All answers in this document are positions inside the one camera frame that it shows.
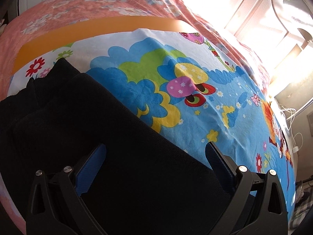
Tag blue cartoon bed sheet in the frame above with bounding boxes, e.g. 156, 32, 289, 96
7, 16, 296, 213

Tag white headboard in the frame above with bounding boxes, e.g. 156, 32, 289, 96
183, 0, 289, 61

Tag white charging cable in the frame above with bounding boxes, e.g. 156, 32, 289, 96
278, 104, 304, 150

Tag black pants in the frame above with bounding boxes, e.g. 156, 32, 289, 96
1, 60, 230, 234

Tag white power adapter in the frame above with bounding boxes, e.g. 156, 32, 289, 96
292, 146, 299, 153

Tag pink floral bedspread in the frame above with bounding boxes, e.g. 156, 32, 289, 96
1, 0, 269, 234

